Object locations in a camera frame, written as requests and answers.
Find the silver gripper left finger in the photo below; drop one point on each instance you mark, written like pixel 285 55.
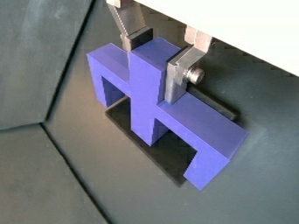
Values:
pixel 135 33

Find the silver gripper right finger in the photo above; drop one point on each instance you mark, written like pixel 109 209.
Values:
pixel 183 68

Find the purple E-shaped block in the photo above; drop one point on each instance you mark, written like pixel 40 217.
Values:
pixel 135 75

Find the black angle fixture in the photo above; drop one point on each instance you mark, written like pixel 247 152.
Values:
pixel 171 140

